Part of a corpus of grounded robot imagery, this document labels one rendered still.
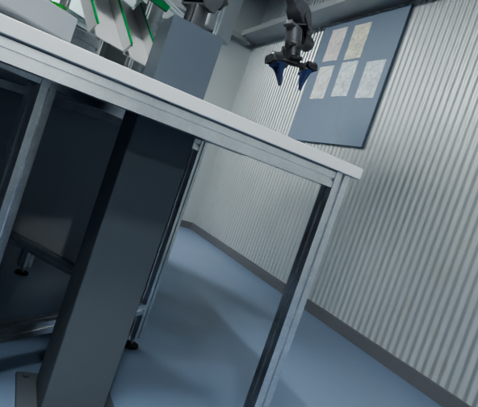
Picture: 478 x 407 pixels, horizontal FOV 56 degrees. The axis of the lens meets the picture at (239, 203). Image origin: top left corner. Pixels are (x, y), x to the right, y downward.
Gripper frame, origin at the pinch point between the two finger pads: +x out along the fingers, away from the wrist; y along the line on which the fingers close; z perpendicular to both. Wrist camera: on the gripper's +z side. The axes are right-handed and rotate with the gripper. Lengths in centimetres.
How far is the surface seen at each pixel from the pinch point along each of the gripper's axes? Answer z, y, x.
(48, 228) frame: 87, 64, 61
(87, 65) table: -43, 74, 22
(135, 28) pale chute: 27, 47, -14
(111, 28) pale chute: 13, 58, -7
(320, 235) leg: -39, 14, 51
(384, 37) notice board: 122, -166, -90
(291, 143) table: -43, 28, 30
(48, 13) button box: -22, 79, 6
